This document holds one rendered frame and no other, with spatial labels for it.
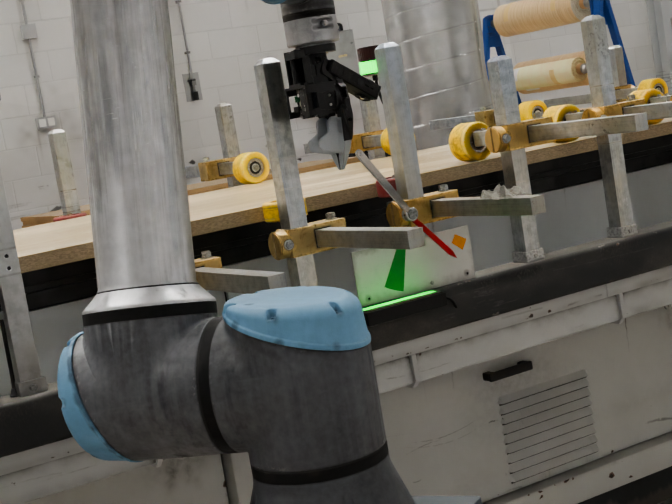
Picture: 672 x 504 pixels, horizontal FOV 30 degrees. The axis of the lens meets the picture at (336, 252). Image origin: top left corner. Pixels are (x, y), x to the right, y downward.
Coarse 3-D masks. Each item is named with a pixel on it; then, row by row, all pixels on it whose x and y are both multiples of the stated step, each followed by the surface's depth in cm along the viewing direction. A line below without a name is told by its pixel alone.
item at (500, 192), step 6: (498, 186) 215; (504, 186) 212; (516, 186) 214; (486, 192) 217; (492, 192) 216; (498, 192) 212; (504, 192) 211; (510, 192) 212; (516, 192) 213; (522, 192) 212; (480, 198) 217; (486, 198) 214; (492, 198) 212; (498, 198) 211
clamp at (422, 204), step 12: (432, 192) 236; (444, 192) 232; (456, 192) 234; (396, 204) 228; (408, 204) 228; (420, 204) 229; (396, 216) 229; (420, 216) 230; (432, 216) 231; (456, 216) 234
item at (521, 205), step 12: (432, 204) 230; (444, 204) 227; (456, 204) 224; (468, 204) 221; (480, 204) 218; (492, 204) 215; (504, 204) 212; (516, 204) 209; (528, 204) 207; (540, 204) 207; (444, 216) 228
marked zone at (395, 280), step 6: (396, 252) 227; (402, 252) 228; (396, 258) 227; (402, 258) 228; (396, 264) 227; (402, 264) 228; (390, 270) 226; (396, 270) 227; (402, 270) 228; (390, 276) 226; (396, 276) 227; (402, 276) 228; (390, 282) 226; (396, 282) 227; (402, 282) 228; (390, 288) 226; (396, 288) 227; (402, 288) 228
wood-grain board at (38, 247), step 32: (384, 160) 323; (448, 160) 277; (480, 160) 258; (544, 160) 265; (224, 192) 299; (256, 192) 277; (320, 192) 243; (352, 192) 241; (64, 224) 278; (192, 224) 225; (224, 224) 228; (32, 256) 210; (64, 256) 213
